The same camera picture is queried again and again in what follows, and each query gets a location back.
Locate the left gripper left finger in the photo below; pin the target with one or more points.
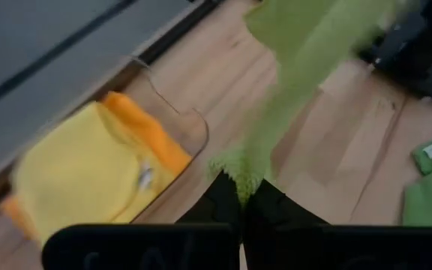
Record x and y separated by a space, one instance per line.
144 247

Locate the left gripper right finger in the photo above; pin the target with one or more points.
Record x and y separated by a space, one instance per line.
332 247

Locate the yellow microfiber towel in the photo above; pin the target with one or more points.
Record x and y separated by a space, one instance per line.
81 168

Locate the orange microfiber towel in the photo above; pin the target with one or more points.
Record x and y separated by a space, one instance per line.
148 131

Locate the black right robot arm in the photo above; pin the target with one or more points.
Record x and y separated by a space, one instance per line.
426 45

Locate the clear plastic bin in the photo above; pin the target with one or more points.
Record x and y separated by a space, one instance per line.
186 131

